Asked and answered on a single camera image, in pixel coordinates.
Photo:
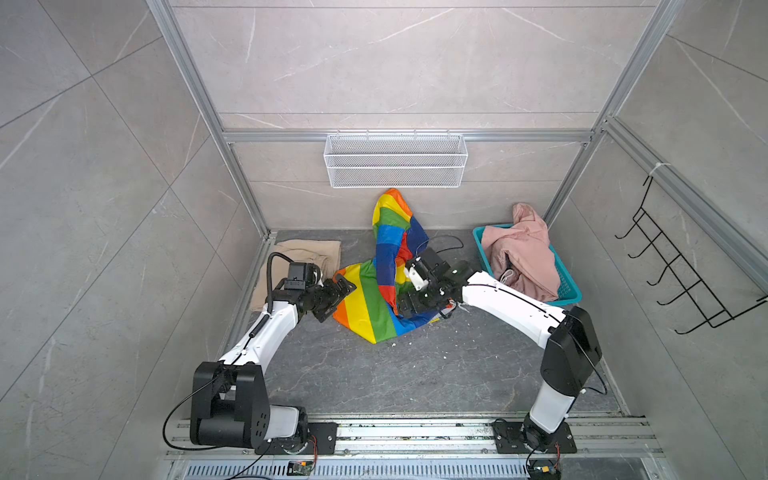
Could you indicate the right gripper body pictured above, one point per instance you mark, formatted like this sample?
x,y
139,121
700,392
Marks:
x,y
422,300

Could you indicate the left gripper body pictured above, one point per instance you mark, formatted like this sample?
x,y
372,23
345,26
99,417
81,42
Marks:
x,y
320,297

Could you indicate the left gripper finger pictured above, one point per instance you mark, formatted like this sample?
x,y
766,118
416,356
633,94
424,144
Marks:
x,y
326,303
339,286

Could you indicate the rainbow striped shorts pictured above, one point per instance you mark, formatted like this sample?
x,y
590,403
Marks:
x,y
370,310

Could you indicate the teal plastic basket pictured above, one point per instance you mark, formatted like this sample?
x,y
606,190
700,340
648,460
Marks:
x,y
568,292

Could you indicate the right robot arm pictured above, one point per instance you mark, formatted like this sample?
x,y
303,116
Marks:
x,y
571,350

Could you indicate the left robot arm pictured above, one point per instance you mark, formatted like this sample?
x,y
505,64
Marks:
x,y
230,405

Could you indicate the pink shorts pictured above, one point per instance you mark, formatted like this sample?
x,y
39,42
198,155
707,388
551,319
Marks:
x,y
520,256

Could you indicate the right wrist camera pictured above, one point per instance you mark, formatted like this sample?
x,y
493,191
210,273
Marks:
x,y
426,269

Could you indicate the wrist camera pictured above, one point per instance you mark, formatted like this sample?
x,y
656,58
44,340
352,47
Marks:
x,y
302,276
426,269

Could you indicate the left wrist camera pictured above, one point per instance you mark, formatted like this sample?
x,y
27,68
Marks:
x,y
302,276

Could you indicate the white wire wall basket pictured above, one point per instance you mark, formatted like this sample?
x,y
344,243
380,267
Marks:
x,y
397,160

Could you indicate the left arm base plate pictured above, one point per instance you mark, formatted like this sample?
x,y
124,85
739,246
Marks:
x,y
310,438

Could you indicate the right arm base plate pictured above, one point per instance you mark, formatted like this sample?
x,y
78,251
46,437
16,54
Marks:
x,y
513,437

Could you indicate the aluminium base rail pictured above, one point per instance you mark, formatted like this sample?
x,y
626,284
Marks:
x,y
434,446

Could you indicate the black wire hook rack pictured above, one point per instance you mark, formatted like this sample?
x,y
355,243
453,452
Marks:
x,y
692,286

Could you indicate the aluminium frame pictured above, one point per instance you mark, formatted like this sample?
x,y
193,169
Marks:
x,y
565,105

